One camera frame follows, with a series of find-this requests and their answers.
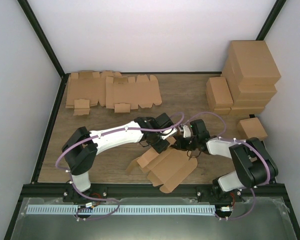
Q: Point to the large top folded box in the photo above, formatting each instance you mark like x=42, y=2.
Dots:
x=253, y=63

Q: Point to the lone small folded box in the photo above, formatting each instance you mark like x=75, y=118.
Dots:
x=251, y=128

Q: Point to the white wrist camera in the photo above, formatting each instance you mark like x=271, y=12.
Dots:
x=184, y=131
x=168, y=133

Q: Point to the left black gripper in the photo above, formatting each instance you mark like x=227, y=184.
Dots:
x=162, y=147

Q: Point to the cardboard box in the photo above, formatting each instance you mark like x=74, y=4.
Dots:
x=166, y=170

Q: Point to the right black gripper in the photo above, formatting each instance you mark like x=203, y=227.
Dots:
x=179, y=140

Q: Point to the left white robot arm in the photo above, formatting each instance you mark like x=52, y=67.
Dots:
x=83, y=146

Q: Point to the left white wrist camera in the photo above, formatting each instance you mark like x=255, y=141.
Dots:
x=168, y=133

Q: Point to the flat cardboard blank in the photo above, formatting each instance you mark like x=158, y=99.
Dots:
x=86, y=89
x=126, y=93

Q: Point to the flat cardboard blank middle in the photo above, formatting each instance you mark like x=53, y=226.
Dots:
x=126, y=93

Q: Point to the black aluminium frame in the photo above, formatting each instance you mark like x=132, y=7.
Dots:
x=49, y=190

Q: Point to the flat cardboard blank left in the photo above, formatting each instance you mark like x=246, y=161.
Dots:
x=86, y=89

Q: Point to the small folded box left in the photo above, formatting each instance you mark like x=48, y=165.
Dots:
x=218, y=93

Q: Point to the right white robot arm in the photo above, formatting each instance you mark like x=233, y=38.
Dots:
x=252, y=163

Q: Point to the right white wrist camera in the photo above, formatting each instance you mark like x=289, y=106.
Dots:
x=184, y=131

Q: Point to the light blue slotted rail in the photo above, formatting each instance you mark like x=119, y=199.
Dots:
x=100, y=210

